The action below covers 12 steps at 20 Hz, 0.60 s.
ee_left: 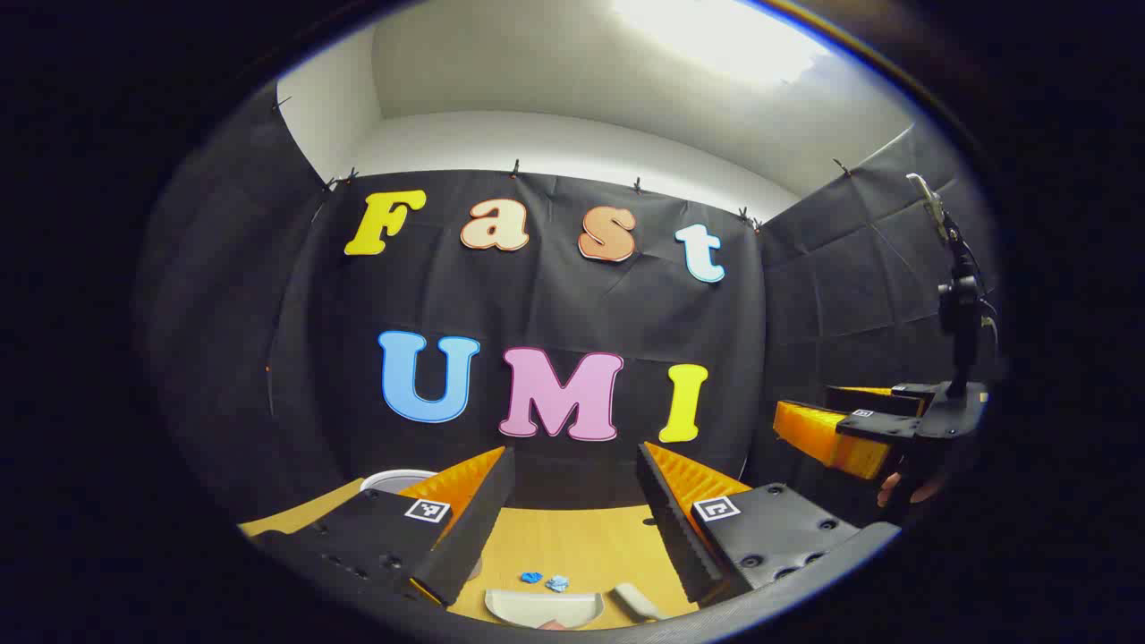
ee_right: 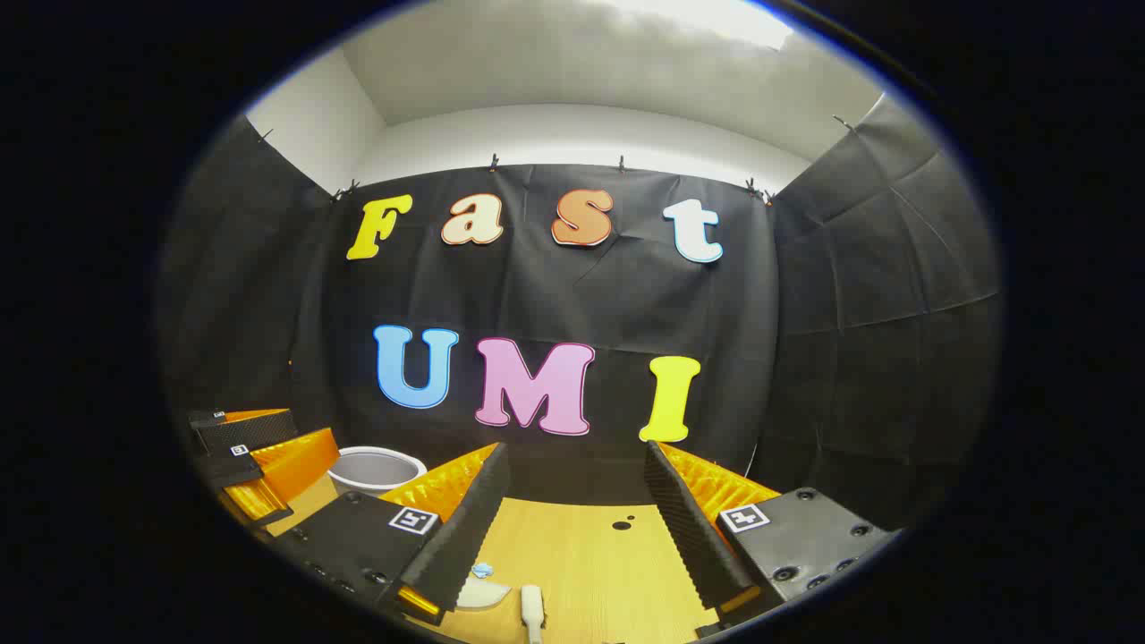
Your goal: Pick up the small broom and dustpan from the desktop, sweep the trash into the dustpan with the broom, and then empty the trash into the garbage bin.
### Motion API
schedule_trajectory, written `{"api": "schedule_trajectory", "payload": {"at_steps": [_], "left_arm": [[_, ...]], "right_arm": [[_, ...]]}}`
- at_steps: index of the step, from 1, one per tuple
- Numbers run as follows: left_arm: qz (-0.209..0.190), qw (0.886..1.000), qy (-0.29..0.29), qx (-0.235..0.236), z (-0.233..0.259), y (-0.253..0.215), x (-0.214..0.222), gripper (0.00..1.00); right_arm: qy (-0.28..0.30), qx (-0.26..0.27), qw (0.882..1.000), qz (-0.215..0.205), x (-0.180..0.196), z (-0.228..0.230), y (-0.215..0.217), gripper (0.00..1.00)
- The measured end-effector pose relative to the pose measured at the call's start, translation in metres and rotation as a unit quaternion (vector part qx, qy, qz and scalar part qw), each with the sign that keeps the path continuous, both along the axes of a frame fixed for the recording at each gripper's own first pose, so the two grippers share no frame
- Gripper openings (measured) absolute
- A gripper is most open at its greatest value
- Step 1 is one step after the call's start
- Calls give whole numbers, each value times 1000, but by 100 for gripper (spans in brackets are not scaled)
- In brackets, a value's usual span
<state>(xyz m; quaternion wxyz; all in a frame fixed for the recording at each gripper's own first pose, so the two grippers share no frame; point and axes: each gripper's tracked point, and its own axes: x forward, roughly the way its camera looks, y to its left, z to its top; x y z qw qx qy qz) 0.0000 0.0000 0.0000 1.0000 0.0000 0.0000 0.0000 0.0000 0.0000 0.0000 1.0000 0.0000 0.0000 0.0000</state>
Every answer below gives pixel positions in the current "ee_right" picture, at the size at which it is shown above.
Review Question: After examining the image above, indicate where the row of black cloth clips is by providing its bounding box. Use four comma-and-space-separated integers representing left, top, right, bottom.
258, 114, 855, 205

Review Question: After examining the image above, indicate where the white plastic garbage bin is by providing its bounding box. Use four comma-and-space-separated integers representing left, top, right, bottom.
327, 445, 428, 498

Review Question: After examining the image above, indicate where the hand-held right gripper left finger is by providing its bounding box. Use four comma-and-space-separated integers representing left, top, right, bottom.
268, 441, 513, 627

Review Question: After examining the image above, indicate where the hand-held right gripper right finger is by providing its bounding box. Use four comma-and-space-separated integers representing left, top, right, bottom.
644, 440, 895, 638

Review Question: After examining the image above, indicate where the white plastic dustpan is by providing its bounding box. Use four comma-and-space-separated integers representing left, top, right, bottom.
456, 577, 513, 612

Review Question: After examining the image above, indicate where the wooden desktop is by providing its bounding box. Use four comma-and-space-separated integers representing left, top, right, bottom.
268, 474, 725, 644

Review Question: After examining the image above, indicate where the small white broom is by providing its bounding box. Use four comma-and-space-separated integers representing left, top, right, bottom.
521, 584, 547, 644

